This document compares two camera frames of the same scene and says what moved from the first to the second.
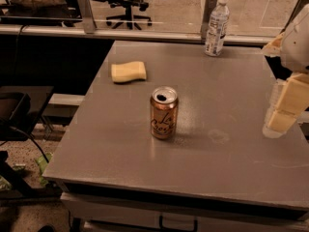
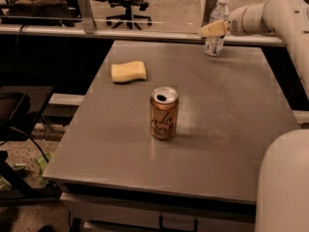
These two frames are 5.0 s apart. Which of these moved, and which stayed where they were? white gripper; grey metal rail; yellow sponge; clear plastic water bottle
Moved: white gripper
Stayed: grey metal rail; yellow sponge; clear plastic water bottle
